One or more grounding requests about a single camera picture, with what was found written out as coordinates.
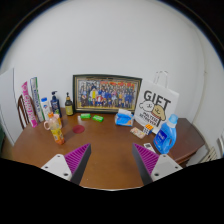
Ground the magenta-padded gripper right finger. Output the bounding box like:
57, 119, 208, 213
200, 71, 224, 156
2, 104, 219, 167
132, 143, 184, 186

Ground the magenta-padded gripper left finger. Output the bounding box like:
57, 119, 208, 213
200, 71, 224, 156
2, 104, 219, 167
40, 143, 92, 185

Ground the orange-capped clear drink bottle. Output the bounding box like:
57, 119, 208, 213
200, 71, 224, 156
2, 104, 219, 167
48, 112, 66, 146

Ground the small white remote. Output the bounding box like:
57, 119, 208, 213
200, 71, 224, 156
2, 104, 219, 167
143, 142, 157, 154

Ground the small printed snack packet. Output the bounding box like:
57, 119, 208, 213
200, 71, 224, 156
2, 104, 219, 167
129, 126, 147, 139

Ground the blue detergent bottle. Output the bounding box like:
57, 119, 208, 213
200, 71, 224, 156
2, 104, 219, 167
153, 113, 179, 155

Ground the flat round red coaster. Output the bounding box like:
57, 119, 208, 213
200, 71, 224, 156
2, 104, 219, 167
72, 124, 86, 135

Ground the small puzzle cube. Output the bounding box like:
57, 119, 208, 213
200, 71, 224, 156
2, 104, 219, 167
142, 123, 155, 136

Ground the pink printed mug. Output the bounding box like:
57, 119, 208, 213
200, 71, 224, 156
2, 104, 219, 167
43, 114, 63, 131

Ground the blue tissue pack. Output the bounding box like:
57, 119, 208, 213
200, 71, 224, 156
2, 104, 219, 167
114, 108, 135, 128

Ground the brown yellow-label pump bottle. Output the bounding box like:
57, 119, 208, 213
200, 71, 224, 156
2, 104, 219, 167
64, 92, 74, 117

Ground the white paper gift bag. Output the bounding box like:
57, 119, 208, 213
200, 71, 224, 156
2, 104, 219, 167
133, 70, 180, 135

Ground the dark blue pump bottle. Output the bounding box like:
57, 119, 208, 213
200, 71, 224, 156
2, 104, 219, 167
49, 90, 63, 118

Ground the white blue-capped wash bottle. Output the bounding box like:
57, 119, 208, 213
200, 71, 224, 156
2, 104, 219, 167
40, 97, 52, 120

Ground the long pink printed box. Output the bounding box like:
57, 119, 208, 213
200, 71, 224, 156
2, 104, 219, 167
21, 81, 39, 129

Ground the long white green box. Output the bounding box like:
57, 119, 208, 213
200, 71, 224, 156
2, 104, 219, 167
29, 76, 46, 123

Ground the framed group photo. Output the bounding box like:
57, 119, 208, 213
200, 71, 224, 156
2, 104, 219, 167
72, 73, 143, 115

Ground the white flat board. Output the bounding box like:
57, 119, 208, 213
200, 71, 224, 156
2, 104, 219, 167
0, 68, 17, 145

